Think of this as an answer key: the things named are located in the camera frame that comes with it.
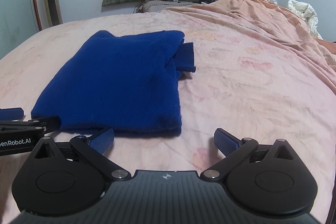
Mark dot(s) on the orange quilt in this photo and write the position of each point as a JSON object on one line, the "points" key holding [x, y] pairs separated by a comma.
{"points": [[267, 22]]}

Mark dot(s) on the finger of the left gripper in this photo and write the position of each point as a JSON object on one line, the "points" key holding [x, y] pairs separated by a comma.
{"points": [[11, 114], [44, 125]]}

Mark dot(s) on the black garment on bed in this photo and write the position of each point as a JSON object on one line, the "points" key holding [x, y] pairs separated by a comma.
{"points": [[206, 1]]}

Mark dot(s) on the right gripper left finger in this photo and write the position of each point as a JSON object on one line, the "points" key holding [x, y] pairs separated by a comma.
{"points": [[91, 150]]}

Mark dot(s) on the blue beaded sweater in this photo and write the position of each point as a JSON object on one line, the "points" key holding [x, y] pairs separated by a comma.
{"points": [[128, 83]]}

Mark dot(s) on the cream crumpled duvet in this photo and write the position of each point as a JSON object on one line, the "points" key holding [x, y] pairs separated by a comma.
{"points": [[306, 12]]}

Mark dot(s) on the pink floral bed blanket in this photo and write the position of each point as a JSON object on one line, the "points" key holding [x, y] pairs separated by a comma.
{"points": [[245, 82]]}

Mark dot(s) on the beige patterned pillow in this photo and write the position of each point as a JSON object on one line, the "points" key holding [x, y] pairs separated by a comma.
{"points": [[158, 5]]}

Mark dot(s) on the frosted glass sliding door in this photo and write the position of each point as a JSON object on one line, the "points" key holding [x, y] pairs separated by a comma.
{"points": [[18, 23]]}

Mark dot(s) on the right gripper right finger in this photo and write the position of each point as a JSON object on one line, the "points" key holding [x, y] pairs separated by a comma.
{"points": [[236, 152]]}

